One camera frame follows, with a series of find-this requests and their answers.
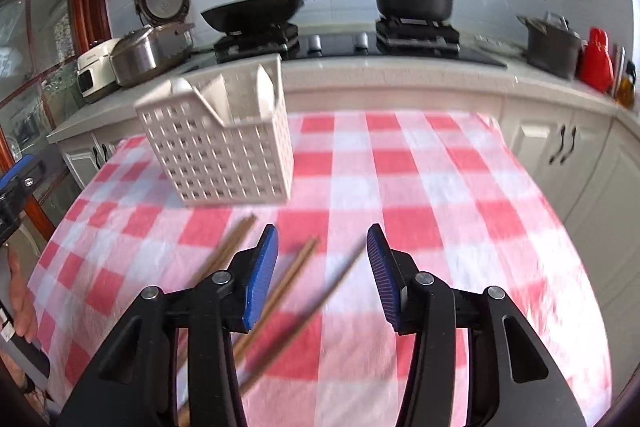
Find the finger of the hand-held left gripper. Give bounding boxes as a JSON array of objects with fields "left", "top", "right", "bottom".
[{"left": 0, "top": 155, "right": 47, "bottom": 208}]

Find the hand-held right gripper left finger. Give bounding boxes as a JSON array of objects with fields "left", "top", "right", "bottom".
[{"left": 57, "top": 223, "right": 279, "bottom": 427}]

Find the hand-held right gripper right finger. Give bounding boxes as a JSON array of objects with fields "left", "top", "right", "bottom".
[{"left": 366, "top": 223, "right": 588, "bottom": 427}]

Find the brown wooden chopstick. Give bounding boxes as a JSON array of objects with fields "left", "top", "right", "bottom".
[
  {"left": 187, "top": 215, "right": 251, "bottom": 290},
  {"left": 239, "top": 239, "right": 368, "bottom": 395},
  {"left": 197, "top": 214, "right": 257, "bottom": 283},
  {"left": 177, "top": 237, "right": 321, "bottom": 427}
]

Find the white plastic utensil basket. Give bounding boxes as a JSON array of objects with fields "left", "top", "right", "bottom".
[{"left": 134, "top": 53, "right": 295, "bottom": 208}]

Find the person's left hand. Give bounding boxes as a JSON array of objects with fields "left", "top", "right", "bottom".
[{"left": 7, "top": 252, "right": 39, "bottom": 344}]

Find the red white checkered tablecloth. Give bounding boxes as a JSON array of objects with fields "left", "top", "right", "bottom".
[{"left": 27, "top": 109, "right": 613, "bottom": 427}]

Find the white countertop appliance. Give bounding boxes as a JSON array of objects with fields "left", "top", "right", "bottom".
[{"left": 76, "top": 38, "right": 123, "bottom": 104}]

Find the steel rice cooker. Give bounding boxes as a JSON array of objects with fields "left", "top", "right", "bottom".
[{"left": 110, "top": 0, "right": 196, "bottom": 88}]

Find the black glass gas hob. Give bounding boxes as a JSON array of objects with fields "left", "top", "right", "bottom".
[{"left": 187, "top": 19, "right": 508, "bottom": 68}]

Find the plate with food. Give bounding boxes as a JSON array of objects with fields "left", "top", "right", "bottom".
[{"left": 472, "top": 34, "right": 526, "bottom": 55}]

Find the black wok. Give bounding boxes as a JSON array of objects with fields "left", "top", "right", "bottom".
[{"left": 200, "top": 0, "right": 365, "bottom": 34}]

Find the grey lidded stockpot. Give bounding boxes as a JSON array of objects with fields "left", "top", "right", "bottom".
[{"left": 516, "top": 11, "right": 583, "bottom": 80}]

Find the red thermos flask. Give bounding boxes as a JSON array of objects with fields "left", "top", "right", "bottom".
[{"left": 577, "top": 27, "right": 615, "bottom": 94}]

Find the amber oil bottle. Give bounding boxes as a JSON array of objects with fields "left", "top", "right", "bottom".
[{"left": 615, "top": 59, "right": 637, "bottom": 110}]

